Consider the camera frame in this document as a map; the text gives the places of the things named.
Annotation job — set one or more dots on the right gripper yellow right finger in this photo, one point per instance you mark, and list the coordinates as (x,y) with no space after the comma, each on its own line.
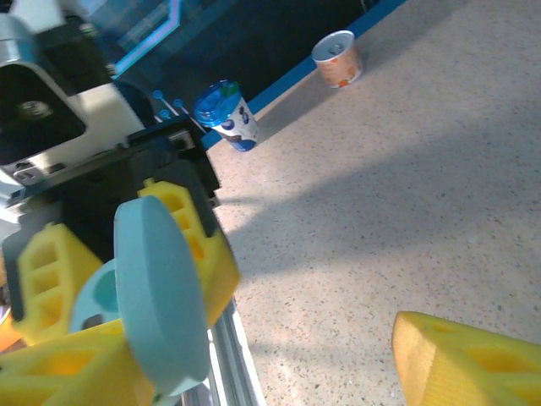
(465,363)

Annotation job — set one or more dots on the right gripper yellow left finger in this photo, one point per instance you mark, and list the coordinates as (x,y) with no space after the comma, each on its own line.
(63,372)

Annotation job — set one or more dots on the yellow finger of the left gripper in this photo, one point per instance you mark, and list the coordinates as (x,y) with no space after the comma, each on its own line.
(42,279)
(211,262)

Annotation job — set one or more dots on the mint green earbud case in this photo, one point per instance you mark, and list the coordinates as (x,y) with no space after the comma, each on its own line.
(160,296)

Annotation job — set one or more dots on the orange tin can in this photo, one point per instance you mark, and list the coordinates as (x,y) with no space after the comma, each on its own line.
(338,59)

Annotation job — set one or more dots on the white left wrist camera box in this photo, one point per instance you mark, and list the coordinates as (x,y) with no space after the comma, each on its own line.
(97,110)

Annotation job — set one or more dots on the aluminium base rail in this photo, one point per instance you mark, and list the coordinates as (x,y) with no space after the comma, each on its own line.
(232,363)

